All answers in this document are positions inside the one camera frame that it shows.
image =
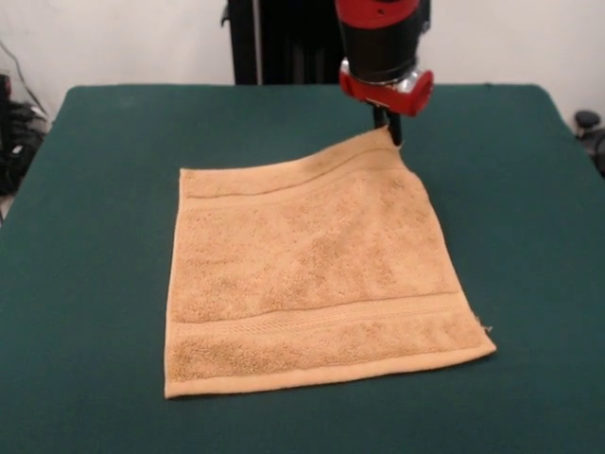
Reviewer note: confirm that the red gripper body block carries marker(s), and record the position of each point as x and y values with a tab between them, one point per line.
411	101

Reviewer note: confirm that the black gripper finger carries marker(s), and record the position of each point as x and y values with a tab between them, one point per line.
379	118
396	127

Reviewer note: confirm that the tan terry towel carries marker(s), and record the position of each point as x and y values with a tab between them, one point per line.
307	260

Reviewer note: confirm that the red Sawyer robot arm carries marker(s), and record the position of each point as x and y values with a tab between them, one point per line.
378	42

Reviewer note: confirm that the black stand behind table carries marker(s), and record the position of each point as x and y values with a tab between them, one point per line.
283	42

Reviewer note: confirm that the dark tripod base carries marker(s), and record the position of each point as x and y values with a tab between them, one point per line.
21	118
586	118

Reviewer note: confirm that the dark green table cloth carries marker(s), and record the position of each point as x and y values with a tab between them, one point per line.
94	236

